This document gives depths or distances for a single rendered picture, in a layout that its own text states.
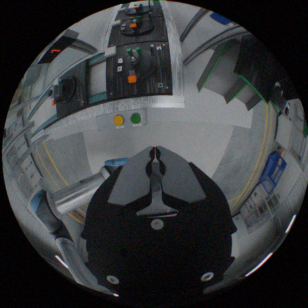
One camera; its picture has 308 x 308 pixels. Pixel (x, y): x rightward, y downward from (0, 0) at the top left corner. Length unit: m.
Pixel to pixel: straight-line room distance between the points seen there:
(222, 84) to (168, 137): 0.37
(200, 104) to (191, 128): 0.13
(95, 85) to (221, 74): 0.49
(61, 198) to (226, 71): 0.66
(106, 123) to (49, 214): 0.42
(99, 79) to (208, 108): 0.54
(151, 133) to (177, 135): 0.13
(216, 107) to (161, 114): 0.30
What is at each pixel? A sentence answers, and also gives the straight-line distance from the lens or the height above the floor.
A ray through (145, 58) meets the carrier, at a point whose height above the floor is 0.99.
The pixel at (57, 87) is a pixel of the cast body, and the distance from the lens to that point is 0.49.
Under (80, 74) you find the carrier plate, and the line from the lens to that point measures 0.51.
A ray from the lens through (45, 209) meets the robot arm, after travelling 0.40.
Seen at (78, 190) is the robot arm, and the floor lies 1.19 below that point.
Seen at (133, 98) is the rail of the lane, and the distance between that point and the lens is 0.39.
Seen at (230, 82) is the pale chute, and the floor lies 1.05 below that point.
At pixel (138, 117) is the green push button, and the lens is 0.38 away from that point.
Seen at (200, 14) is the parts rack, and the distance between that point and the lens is 0.41.
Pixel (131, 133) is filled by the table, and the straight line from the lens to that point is 0.52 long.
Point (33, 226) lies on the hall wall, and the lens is 8.65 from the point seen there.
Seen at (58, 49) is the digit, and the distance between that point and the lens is 0.36.
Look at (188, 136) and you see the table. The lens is 0.55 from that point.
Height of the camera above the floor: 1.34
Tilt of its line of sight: 58 degrees down
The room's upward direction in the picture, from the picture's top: 177 degrees clockwise
